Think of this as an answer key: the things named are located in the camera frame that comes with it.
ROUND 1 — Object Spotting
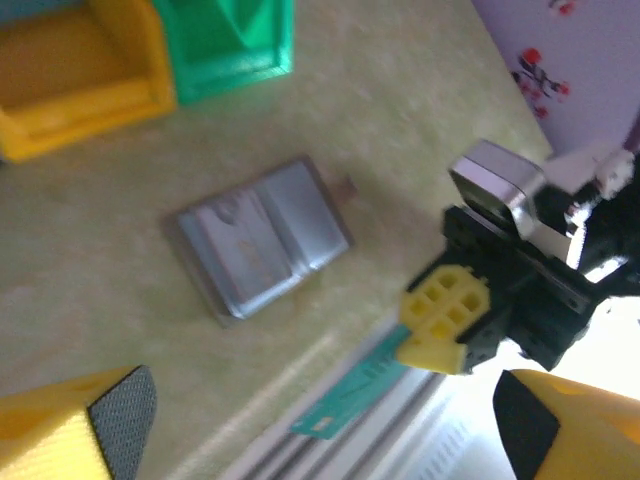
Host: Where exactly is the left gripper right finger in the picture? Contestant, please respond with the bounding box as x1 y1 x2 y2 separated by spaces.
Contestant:
492 369 640 480

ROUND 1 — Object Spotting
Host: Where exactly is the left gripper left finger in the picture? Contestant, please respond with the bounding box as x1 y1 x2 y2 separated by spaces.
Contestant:
0 364 158 480

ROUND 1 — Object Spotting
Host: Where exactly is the teal credit card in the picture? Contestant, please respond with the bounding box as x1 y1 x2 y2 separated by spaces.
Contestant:
289 323 419 441

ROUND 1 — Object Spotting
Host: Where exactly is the grey card holder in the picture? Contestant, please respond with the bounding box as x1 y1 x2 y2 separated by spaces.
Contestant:
163 153 357 330

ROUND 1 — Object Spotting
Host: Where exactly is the green plastic bin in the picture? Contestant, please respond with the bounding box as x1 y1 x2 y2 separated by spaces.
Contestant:
152 0 296 107

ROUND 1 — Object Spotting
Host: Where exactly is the orange plastic bin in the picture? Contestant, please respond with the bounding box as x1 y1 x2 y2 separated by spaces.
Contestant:
0 0 177 165

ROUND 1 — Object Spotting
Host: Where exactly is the long aluminium frame rail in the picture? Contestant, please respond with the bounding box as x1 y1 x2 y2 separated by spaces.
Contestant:
164 319 506 480

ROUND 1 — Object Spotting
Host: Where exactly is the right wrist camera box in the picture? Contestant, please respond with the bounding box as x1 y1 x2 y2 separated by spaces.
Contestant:
447 138 586 261

